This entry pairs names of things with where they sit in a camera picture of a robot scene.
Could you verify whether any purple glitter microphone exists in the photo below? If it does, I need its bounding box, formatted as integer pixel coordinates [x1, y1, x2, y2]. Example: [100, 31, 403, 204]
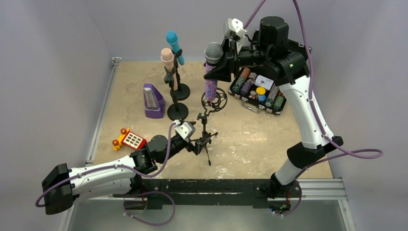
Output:
[204, 42, 224, 101]

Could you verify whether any black tripod shock-mount stand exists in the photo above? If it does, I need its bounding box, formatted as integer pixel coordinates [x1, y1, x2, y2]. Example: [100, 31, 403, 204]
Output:
[191, 88, 228, 167]

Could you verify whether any black round-base mic stand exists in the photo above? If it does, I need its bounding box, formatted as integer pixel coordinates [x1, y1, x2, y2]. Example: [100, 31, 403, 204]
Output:
[171, 49, 191, 101]

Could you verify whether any pink microphone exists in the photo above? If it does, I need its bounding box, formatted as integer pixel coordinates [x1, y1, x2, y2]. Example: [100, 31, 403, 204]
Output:
[161, 48, 178, 90]

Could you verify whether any blue microphone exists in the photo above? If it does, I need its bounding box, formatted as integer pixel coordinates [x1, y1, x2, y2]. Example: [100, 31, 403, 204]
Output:
[166, 30, 185, 65]

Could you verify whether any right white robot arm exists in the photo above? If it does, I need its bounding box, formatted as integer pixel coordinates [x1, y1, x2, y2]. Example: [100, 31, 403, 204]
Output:
[202, 16, 343, 197]

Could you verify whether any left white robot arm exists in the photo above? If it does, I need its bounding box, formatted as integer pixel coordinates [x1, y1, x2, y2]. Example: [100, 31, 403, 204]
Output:
[36, 133, 213, 215]

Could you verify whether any black poker chip case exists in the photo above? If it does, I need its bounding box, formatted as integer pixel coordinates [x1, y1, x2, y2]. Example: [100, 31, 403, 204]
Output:
[229, 28, 312, 116]

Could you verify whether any red toy block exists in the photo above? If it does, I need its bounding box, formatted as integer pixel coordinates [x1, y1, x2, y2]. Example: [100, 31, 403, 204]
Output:
[122, 131, 147, 150]

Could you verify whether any purple metronome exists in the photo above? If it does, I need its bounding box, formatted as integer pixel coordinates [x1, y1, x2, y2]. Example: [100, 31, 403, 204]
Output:
[143, 83, 166, 119]

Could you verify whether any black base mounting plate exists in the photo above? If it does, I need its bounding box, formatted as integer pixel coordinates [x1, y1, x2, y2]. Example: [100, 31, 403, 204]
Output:
[113, 179, 301, 210]

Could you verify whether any yellow toy block with knobs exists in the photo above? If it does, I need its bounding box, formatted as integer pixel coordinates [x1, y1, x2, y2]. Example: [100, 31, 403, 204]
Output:
[112, 128, 130, 151]

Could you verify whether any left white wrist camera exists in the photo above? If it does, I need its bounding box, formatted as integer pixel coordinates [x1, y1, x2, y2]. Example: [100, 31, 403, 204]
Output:
[173, 120, 196, 141]

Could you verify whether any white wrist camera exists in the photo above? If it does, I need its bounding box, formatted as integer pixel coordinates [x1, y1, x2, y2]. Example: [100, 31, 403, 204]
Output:
[224, 18, 247, 42]
[173, 120, 196, 141]

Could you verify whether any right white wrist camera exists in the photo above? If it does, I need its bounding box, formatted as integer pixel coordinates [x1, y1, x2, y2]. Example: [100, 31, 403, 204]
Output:
[224, 18, 247, 42]

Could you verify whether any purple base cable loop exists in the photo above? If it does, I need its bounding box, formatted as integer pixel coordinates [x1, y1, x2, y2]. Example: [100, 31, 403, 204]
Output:
[123, 191, 176, 227]

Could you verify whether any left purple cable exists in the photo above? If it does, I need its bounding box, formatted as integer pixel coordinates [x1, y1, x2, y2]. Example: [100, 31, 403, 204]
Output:
[35, 120, 182, 208]

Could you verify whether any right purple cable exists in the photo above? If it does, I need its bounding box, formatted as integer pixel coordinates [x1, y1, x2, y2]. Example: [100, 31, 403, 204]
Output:
[243, 0, 384, 179]

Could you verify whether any aluminium frame rail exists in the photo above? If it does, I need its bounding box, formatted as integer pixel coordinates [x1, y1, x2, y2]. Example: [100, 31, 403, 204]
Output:
[57, 57, 122, 231]

